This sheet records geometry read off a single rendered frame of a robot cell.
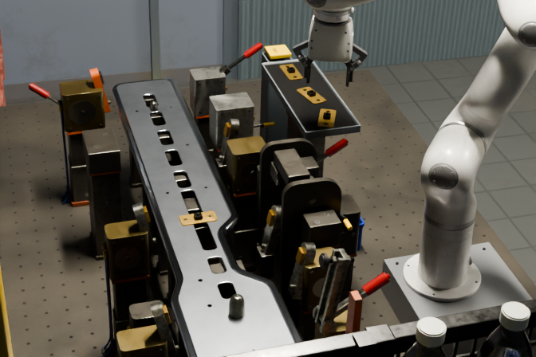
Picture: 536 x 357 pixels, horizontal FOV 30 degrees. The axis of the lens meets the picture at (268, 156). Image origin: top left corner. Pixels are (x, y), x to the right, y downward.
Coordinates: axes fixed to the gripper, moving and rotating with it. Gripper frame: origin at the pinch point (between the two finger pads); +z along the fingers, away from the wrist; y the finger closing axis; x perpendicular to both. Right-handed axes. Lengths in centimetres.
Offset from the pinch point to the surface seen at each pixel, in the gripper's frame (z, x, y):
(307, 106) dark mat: 11.0, -5.9, 4.9
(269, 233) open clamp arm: 22.6, 31.4, 8.9
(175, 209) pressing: 27.0, 20.2, 32.3
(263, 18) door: 94, -241, 45
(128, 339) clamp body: 23, 69, 31
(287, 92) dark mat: 11.0, -11.9, 10.4
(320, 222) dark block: 15.1, 36.3, -2.1
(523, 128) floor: 127, -212, -83
